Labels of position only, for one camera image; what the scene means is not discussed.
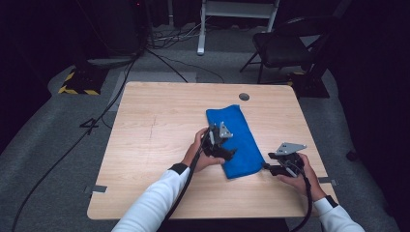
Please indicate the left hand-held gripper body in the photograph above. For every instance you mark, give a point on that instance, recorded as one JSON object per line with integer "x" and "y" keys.
{"x": 214, "y": 143}

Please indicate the black stand with base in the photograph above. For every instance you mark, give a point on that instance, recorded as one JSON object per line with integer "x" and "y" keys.
{"x": 311, "y": 85}

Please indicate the person's right hand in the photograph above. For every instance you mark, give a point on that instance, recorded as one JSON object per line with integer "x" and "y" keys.
{"x": 307, "y": 185}

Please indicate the yellow black striped stand base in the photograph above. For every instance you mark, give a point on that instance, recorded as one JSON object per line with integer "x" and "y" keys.
{"x": 82, "y": 82}

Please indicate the small black floor object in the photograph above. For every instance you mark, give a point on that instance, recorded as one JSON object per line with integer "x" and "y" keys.
{"x": 352, "y": 155}

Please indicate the black folding chair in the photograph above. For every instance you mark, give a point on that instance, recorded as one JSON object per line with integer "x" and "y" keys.
{"x": 280, "y": 48}

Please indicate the white metal desk frame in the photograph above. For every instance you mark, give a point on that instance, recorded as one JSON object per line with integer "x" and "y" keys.
{"x": 202, "y": 29}

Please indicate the person's left hand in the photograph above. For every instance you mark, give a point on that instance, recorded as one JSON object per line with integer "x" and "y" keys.
{"x": 196, "y": 158}

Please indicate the dark equipment box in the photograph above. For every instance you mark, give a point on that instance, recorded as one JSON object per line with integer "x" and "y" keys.
{"x": 122, "y": 29}

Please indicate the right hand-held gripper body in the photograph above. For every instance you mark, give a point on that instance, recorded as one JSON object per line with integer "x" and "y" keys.
{"x": 291, "y": 164}

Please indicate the blue cloth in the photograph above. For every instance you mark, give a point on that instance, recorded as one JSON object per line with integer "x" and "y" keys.
{"x": 245, "y": 151}

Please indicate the grey tape strip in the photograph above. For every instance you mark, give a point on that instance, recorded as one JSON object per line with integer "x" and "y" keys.
{"x": 328, "y": 181}
{"x": 98, "y": 188}

